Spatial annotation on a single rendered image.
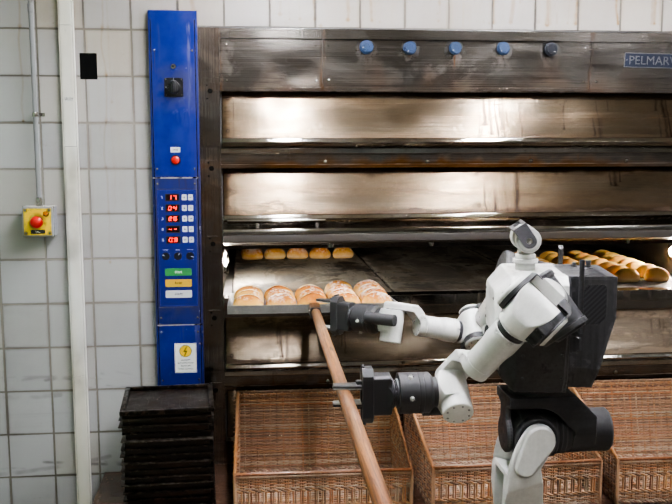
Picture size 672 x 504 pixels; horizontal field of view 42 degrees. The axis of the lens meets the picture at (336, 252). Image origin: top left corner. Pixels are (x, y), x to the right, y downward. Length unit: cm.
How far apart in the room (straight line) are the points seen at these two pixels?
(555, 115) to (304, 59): 91
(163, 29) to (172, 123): 31
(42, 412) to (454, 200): 161
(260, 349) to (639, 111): 159
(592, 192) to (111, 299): 174
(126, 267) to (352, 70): 103
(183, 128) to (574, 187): 139
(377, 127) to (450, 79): 31
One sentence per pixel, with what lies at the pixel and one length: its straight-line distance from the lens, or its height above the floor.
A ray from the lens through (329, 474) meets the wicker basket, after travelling 277.
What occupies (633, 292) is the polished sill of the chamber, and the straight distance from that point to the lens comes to 342.
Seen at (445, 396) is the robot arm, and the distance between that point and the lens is 190.
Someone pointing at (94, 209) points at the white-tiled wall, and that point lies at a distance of 311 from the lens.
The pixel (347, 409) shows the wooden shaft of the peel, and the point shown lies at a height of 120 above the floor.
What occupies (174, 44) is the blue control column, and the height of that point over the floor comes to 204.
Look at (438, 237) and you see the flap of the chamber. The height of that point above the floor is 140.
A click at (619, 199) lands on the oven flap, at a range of 334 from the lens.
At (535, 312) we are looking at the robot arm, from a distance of 180.
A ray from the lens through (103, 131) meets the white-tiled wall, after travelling 309.
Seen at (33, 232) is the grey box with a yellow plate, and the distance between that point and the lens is 308.
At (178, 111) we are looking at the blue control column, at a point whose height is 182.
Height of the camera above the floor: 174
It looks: 8 degrees down
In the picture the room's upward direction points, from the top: straight up
